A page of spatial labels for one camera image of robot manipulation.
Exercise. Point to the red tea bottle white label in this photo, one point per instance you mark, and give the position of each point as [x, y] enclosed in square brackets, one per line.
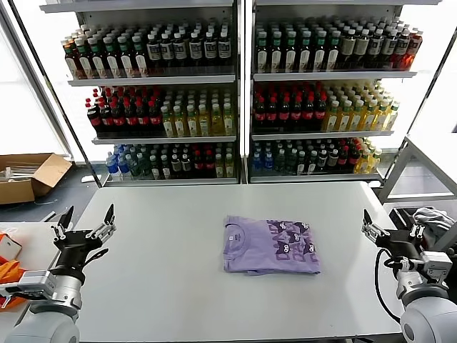
[71, 62]

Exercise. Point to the orange fabric bag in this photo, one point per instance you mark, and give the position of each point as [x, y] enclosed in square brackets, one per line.
[9, 266]

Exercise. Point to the black metal frame pole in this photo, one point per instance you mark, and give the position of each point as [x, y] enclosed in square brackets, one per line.
[95, 178]

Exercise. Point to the red cap cola bottle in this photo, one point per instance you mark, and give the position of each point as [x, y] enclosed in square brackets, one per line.
[95, 119]
[260, 116]
[209, 166]
[119, 120]
[107, 120]
[353, 158]
[131, 120]
[272, 116]
[308, 115]
[284, 116]
[143, 120]
[320, 115]
[296, 116]
[343, 160]
[198, 166]
[155, 120]

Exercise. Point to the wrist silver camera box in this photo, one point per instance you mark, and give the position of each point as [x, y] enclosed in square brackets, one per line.
[35, 284]
[437, 264]

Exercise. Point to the yellow juice bottle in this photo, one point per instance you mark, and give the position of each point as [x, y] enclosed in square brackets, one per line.
[216, 123]
[356, 119]
[392, 119]
[374, 161]
[179, 125]
[204, 123]
[332, 119]
[192, 124]
[370, 119]
[381, 119]
[219, 168]
[363, 163]
[228, 122]
[344, 119]
[167, 125]
[229, 167]

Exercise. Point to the dark bottle white label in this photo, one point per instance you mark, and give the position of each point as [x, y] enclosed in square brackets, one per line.
[301, 165]
[155, 169]
[166, 169]
[312, 164]

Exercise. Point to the black storage bin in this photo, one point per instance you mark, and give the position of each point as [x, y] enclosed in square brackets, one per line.
[398, 219]

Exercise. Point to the white side table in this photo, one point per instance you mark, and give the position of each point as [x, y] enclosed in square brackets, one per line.
[28, 230]

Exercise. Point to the blue water bottle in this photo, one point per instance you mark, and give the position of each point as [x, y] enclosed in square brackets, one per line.
[112, 166]
[257, 163]
[123, 168]
[268, 163]

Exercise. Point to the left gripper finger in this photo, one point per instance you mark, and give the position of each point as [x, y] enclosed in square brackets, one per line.
[59, 234]
[105, 231]

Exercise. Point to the green tinted bottle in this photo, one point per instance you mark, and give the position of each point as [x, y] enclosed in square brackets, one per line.
[134, 168]
[144, 168]
[280, 163]
[291, 163]

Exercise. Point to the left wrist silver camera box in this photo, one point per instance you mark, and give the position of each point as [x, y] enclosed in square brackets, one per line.
[35, 284]

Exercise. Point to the small dark labelled bottle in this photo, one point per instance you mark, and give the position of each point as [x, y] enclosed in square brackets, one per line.
[333, 159]
[322, 160]
[176, 165]
[186, 165]

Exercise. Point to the red drink bottle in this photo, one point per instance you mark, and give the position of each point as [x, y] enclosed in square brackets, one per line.
[414, 50]

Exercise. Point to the dark bottle beige label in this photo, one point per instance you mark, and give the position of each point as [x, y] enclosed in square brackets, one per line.
[348, 48]
[361, 47]

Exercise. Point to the grey metal drinks shelf unit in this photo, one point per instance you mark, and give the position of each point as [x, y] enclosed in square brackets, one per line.
[332, 75]
[153, 80]

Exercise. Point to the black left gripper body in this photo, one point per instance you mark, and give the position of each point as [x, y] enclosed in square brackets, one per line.
[78, 250]

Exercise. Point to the dark bottle blue grey label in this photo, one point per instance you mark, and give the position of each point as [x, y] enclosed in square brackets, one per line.
[375, 47]
[210, 48]
[180, 50]
[167, 50]
[389, 47]
[402, 48]
[224, 48]
[195, 49]
[154, 51]

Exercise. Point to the purple printed T-shirt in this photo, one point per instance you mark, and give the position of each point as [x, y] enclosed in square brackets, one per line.
[257, 250]

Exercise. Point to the white plastic strips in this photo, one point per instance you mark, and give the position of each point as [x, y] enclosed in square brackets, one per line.
[18, 171]

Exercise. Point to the grey crumpled garment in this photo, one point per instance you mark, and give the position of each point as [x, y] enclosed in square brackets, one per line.
[432, 216]

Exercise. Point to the grey metal frame table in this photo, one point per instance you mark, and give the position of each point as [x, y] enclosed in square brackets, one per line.
[392, 171]

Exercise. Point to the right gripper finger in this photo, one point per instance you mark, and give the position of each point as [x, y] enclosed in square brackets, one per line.
[373, 231]
[418, 231]

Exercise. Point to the open cardboard box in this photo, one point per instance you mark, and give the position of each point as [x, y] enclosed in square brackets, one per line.
[48, 175]

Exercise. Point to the short grey metal bar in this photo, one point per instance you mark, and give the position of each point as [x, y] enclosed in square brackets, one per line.
[49, 216]

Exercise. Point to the green cap bottle white label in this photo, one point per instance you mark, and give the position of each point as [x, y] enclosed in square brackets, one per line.
[141, 59]
[99, 61]
[333, 53]
[276, 55]
[305, 54]
[85, 62]
[127, 60]
[262, 55]
[291, 54]
[113, 60]
[320, 53]

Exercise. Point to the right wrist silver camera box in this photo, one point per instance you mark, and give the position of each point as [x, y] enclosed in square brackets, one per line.
[437, 264]

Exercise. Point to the small white box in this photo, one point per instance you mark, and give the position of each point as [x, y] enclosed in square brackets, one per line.
[9, 247]

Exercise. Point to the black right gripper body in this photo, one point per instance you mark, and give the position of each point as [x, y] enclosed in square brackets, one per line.
[401, 244]

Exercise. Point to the grey window frame bar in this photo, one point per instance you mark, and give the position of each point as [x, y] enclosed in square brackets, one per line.
[67, 146]

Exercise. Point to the small white floor object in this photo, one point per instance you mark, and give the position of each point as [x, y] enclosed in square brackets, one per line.
[86, 179]

